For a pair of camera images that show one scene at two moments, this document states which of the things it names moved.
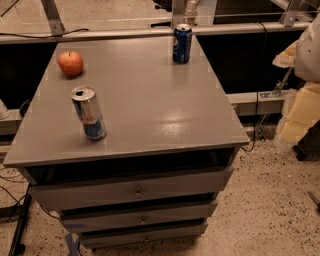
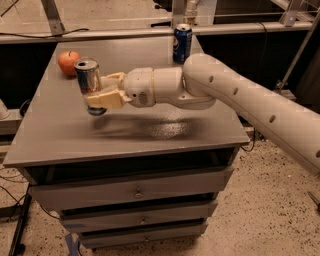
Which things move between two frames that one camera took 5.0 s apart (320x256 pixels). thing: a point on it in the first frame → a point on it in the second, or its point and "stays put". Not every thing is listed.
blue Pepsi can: [182, 44] stays put
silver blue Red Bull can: [90, 115] → [87, 70]
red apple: [70, 63] stays put
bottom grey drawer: [143, 236] stays put
